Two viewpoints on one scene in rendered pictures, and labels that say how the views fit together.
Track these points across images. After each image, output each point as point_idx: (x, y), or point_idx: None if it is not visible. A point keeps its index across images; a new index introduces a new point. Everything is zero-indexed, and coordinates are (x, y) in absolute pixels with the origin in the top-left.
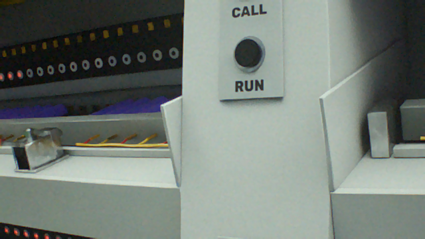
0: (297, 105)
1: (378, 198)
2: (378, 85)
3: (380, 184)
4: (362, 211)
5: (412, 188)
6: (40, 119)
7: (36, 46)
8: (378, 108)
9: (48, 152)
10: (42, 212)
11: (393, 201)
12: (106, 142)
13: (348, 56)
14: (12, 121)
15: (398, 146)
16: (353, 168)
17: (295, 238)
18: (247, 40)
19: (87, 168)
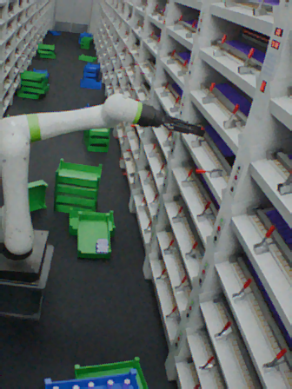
0: (233, 201)
1: (234, 222)
2: (262, 201)
3: (236, 220)
4: (233, 222)
5: (237, 224)
6: (223, 161)
7: None
8: (249, 207)
9: (216, 174)
10: (210, 187)
11: (235, 224)
12: (229, 177)
13: (247, 197)
14: (220, 155)
15: (249, 215)
16: (241, 214)
17: (227, 220)
18: (232, 187)
19: (219, 184)
